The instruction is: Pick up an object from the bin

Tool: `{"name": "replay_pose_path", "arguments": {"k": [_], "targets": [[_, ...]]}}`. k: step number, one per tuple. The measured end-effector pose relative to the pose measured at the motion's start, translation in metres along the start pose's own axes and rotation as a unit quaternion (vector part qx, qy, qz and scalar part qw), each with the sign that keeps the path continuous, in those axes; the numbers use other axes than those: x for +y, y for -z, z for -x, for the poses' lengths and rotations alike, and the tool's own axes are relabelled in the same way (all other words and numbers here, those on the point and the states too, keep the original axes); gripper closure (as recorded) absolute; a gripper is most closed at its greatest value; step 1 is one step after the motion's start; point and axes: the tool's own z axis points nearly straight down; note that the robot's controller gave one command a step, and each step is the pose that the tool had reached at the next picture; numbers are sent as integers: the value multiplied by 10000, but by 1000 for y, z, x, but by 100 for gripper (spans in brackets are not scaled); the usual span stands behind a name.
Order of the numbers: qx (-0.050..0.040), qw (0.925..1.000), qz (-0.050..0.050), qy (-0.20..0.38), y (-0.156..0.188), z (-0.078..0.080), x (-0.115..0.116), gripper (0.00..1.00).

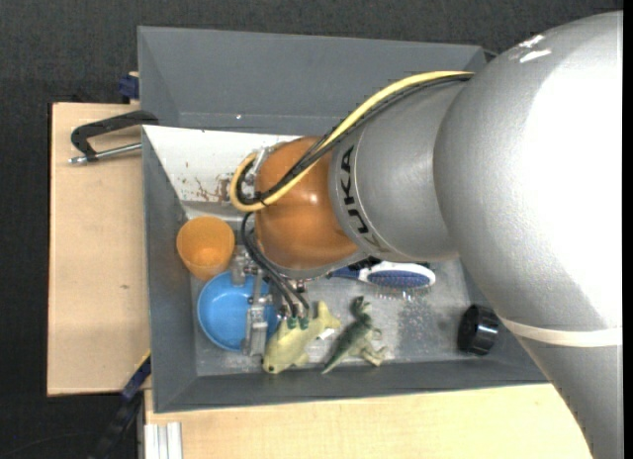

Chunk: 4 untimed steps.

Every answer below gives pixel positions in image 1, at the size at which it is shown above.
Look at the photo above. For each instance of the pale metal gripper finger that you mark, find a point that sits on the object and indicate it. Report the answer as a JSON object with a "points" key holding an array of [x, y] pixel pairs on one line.
{"points": [[255, 333], [239, 269]]}

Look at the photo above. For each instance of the yellow-green toy fish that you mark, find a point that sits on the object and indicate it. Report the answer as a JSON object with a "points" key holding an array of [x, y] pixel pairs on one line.
{"points": [[289, 343]]}

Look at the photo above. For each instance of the orange plastic cup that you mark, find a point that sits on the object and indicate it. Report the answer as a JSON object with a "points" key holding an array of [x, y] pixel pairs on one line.
{"points": [[205, 249]]}

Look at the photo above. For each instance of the blue plastic bowl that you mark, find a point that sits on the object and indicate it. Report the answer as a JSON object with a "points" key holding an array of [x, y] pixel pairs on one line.
{"points": [[220, 311]]}

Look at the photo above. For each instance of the green toy dinosaur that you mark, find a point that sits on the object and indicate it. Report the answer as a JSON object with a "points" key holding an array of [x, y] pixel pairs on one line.
{"points": [[353, 336]]}

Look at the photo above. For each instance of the blue and white brush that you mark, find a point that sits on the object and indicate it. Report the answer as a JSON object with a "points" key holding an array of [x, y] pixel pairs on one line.
{"points": [[400, 277]]}

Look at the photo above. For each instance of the brown cardboard board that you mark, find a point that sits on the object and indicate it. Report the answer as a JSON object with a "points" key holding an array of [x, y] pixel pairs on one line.
{"points": [[94, 249]]}

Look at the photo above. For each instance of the grey metal bin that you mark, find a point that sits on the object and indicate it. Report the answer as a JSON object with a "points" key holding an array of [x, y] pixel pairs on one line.
{"points": [[222, 76]]}

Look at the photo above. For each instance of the black round cap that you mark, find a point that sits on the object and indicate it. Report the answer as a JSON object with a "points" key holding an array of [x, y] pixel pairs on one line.
{"points": [[476, 331]]}

